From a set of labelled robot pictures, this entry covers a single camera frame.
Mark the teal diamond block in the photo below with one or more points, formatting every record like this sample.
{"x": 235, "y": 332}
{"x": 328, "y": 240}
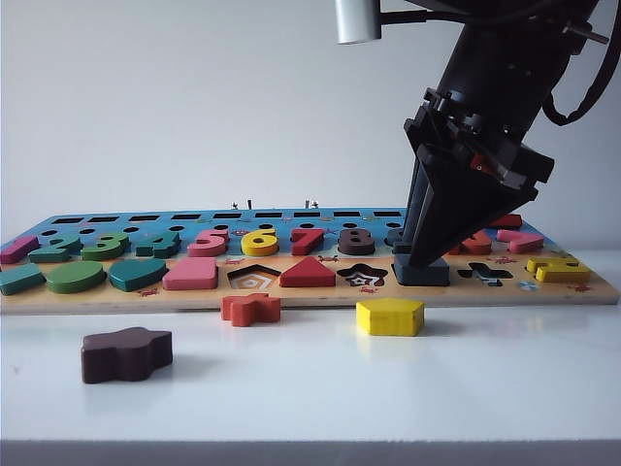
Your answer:
{"x": 19, "y": 280}

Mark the pink greater-than sign block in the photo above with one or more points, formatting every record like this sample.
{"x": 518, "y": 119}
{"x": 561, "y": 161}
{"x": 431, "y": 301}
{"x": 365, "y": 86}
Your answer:
{"x": 519, "y": 240}

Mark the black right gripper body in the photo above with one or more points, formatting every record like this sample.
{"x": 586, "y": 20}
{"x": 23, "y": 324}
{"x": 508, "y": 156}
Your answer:
{"x": 461, "y": 136}

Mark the teal heart block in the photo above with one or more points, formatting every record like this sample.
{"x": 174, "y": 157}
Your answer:
{"x": 138, "y": 274}

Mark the pink trapezoid block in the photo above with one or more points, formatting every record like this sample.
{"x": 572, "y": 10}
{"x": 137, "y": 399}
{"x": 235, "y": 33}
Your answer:
{"x": 191, "y": 274}

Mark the red triangle block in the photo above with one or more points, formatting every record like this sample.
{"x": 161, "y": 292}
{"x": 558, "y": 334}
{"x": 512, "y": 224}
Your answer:
{"x": 308, "y": 274}

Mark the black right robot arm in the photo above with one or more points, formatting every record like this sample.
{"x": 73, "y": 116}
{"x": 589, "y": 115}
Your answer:
{"x": 500, "y": 63}

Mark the yellow pentagon block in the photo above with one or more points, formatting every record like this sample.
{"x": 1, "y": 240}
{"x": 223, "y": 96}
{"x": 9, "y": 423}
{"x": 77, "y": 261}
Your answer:
{"x": 388, "y": 318}

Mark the dark green number four block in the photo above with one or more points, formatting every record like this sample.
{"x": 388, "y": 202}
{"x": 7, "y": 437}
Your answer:
{"x": 160, "y": 247}

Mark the pink number one block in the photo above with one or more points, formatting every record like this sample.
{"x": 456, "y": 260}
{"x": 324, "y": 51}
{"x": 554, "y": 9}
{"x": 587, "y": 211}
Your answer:
{"x": 17, "y": 250}

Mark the dark blue square block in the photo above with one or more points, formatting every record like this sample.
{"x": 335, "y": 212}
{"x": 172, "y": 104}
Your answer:
{"x": 422, "y": 276}

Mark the teal number two block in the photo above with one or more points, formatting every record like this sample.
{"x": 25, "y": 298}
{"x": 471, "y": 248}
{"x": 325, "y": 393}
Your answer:
{"x": 63, "y": 242}

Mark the orange-red cross block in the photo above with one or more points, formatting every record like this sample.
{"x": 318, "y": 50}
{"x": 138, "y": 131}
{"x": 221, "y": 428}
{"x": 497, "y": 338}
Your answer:
{"x": 247, "y": 310}

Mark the green oval block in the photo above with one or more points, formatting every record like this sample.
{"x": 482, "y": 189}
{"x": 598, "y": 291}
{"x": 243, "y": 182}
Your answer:
{"x": 75, "y": 276}

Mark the colourful wooden puzzle board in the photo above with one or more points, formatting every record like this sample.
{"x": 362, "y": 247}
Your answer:
{"x": 145, "y": 291}

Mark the dark brown star block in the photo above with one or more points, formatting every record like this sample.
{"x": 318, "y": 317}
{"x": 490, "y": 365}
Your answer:
{"x": 121, "y": 356}

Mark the red minus sign block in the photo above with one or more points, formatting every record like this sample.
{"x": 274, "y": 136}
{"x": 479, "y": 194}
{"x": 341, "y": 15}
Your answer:
{"x": 509, "y": 222}

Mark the yellow number six block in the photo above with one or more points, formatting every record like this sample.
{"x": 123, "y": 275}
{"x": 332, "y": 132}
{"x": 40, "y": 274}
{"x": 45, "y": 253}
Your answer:
{"x": 257, "y": 250}

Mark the green number three block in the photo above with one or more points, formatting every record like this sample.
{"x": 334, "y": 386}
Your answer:
{"x": 104, "y": 250}

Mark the yellow sign block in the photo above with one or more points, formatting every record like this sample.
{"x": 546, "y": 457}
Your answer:
{"x": 558, "y": 272}

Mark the brown number eight block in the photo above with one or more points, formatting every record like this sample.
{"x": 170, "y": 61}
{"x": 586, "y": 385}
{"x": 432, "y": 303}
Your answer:
{"x": 355, "y": 244}

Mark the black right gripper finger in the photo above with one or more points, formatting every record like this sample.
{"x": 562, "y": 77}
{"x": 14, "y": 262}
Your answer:
{"x": 466, "y": 209}
{"x": 416, "y": 213}

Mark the red number ten block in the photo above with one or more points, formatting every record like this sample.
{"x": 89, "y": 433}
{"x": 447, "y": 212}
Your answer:
{"x": 478, "y": 245}

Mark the pink number five block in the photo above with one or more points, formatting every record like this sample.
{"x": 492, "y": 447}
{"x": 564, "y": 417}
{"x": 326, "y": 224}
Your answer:
{"x": 206, "y": 247}

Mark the red number seven block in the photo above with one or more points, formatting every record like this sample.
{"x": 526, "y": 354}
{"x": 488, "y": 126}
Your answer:
{"x": 303, "y": 245}

